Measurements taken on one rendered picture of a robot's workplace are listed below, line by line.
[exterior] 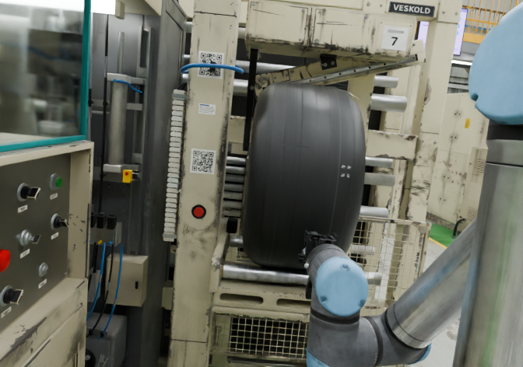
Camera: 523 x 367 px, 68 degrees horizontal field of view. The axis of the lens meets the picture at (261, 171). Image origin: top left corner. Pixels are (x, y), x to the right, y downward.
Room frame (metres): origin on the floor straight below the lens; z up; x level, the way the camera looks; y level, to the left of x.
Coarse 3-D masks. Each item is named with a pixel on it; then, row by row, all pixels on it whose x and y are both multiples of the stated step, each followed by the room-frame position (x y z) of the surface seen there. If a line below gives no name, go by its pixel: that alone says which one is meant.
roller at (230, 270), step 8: (224, 264) 1.11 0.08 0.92; (232, 264) 1.11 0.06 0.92; (240, 264) 1.12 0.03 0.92; (224, 272) 1.09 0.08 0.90; (232, 272) 1.09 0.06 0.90; (240, 272) 1.10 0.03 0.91; (248, 272) 1.10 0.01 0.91; (256, 272) 1.10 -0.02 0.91; (264, 272) 1.10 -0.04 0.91; (272, 272) 1.10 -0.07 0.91; (280, 272) 1.10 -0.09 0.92; (288, 272) 1.11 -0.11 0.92; (296, 272) 1.11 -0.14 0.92; (304, 272) 1.11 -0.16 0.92; (248, 280) 1.11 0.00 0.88; (256, 280) 1.10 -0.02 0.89; (264, 280) 1.10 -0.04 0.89; (272, 280) 1.10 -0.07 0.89; (280, 280) 1.10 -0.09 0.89; (288, 280) 1.10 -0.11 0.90; (296, 280) 1.10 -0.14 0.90; (304, 280) 1.10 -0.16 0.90
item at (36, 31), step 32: (0, 0) 0.66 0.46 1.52; (32, 0) 0.75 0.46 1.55; (64, 0) 0.86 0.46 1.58; (0, 32) 0.66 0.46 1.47; (32, 32) 0.75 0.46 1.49; (64, 32) 0.87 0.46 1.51; (0, 64) 0.66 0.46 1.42; (32, 64) 0.75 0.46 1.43; (64, 64) 0.87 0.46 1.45; (0, 96) 0.66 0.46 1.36; (32, 96) 0.75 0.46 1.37; (64, 96) 0.88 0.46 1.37; (0, 128) 0.66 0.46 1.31; (32, 128) 0.75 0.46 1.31; (64, 128) 0.88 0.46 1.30
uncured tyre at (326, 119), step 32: (288, 96) 1.09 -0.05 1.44; (320, 96) 1.10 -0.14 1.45; (256, 128) 1.04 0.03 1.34; (288, 128) 1.01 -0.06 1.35; (320, 128) 1.01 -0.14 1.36; (352, 128) 1.03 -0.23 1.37; (256, 160) 1.00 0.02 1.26; (288, 160) 0.97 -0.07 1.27; (320, 160) 0.97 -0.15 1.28; (352, 160) 0.99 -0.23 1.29; (256, 192) 0.98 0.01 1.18; (288, 192) 0.96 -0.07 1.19; (320, 192) 0.96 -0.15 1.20; (352, 192) 0.97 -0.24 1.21; (256, 224) 0.99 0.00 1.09; (288, 224) 0.97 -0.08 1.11; (320, 224) 0.97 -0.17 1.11; (352, 224) 1.00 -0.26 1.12; (256, 256) 1.06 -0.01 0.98; (288, 256) 1.03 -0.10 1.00
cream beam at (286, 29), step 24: (264, 0) 1.44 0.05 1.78; (264, 24) 1.43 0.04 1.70; (288, 24) 1.43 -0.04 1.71; (312, 24) 1.44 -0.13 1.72; (336, 24) 1.44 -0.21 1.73; (360, 24) 1.44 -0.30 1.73; (384, 24) 1.44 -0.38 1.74; (408, 24) 1.44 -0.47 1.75; (264, 48) 1.57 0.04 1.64; (288, 48) 1.51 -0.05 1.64; (312, 48) 1.46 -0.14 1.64; (336, 48) 1.44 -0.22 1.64; (360, 48) 1.44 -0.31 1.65; (408, 48) 1.44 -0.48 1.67
